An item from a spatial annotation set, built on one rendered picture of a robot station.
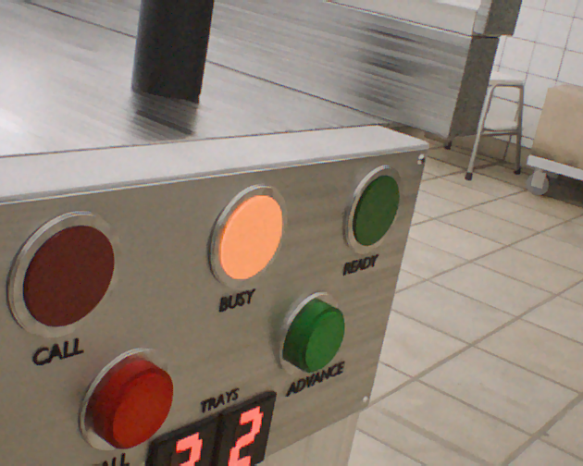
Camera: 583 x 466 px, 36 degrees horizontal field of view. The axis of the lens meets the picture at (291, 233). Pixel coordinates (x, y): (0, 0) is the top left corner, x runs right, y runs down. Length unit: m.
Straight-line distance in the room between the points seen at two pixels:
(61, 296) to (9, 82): 0.14
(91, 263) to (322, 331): 0.13
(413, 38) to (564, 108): 3.56
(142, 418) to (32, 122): 0.11
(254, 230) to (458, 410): 1.71
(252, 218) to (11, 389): 0.10
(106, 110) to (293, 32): 0.15
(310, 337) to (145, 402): 0.09
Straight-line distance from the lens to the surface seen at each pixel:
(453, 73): 0.42
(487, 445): 1.93
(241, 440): 0.38
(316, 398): 0.41
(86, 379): 0.30
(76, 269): 0.27
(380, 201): 0.39
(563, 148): 4.01
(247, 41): 0.50
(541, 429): 2.06
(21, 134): 0.31
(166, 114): 0.37
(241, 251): 0.32
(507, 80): 4.12
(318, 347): 0.38
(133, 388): 0.30
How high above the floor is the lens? 0.92
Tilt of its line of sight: 19 degrees down
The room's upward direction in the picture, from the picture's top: 11 degrees clockwise
